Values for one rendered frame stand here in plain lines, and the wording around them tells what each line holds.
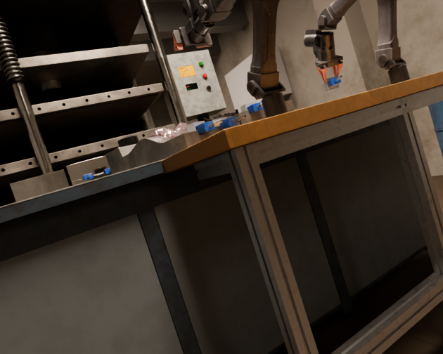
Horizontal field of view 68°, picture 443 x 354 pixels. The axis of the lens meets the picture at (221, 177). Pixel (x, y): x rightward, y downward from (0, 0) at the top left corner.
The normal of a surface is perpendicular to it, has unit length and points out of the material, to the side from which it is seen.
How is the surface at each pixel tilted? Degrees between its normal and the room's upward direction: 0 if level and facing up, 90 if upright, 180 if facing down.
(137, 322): 90
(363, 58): 90
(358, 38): 90
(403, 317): 90
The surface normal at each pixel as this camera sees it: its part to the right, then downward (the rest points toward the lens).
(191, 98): 0.44, -0.10
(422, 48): -0.84, 0.29
